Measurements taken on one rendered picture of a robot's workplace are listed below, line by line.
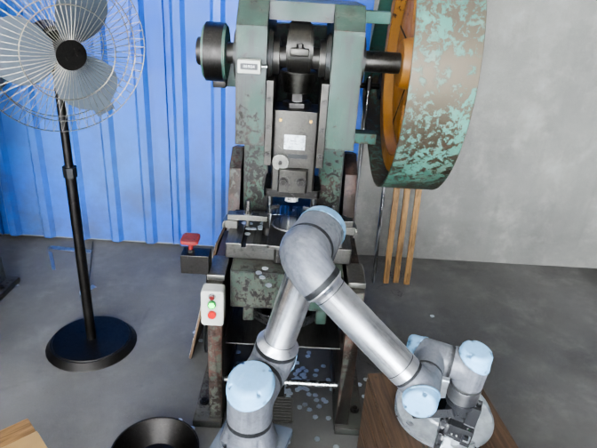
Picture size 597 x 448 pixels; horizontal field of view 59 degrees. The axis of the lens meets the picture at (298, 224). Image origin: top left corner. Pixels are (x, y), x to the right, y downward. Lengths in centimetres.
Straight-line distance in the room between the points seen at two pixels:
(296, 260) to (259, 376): 37
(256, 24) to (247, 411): 109
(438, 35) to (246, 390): 100
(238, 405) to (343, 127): 92
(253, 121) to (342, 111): 29
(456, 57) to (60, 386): 193
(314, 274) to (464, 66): 70
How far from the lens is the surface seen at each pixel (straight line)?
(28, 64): 202
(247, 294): 188
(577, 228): 368
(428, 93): 147
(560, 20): 326
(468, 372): 131
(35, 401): 243
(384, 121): 208
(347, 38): 170
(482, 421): 179
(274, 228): 184
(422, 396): 118
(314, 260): 110
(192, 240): 179
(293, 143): 181
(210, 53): 177
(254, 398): 133
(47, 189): 350
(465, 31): 149
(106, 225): 347
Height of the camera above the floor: 157
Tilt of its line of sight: 25 degrees down
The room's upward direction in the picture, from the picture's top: 4 degrees clockwise
